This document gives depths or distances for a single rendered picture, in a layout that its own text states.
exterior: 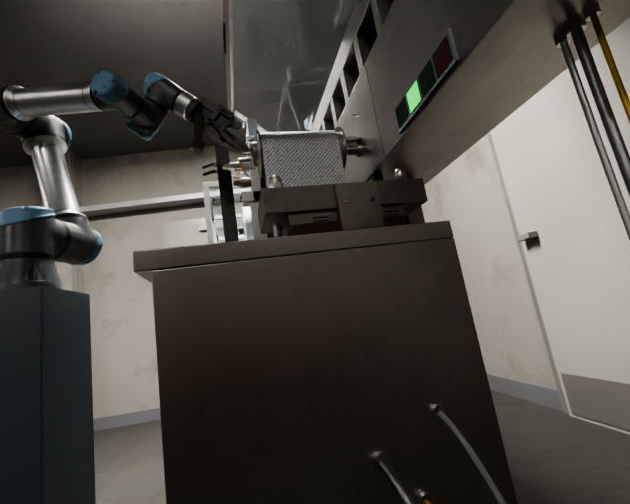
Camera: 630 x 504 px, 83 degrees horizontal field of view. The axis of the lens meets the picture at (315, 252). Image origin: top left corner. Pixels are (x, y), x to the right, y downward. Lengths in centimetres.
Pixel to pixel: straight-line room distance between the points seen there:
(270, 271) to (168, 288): 19
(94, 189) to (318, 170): 423
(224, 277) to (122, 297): 396
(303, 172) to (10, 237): 75
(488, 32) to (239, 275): 60
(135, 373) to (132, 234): 157
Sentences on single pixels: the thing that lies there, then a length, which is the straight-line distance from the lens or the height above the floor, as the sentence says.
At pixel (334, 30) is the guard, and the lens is 147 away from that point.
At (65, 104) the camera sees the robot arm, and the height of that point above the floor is 140.
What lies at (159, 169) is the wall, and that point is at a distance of 491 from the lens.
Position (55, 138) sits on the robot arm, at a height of 141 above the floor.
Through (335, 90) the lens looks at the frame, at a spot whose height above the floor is 158.
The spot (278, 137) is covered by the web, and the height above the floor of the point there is 127.
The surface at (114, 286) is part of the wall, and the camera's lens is 469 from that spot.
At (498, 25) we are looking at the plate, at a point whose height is 114.
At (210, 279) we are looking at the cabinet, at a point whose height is 83.
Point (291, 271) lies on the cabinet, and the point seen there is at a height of 83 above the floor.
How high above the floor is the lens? 72
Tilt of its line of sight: 11 degrees up
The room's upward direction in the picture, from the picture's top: 9 degrees counter-clockwise
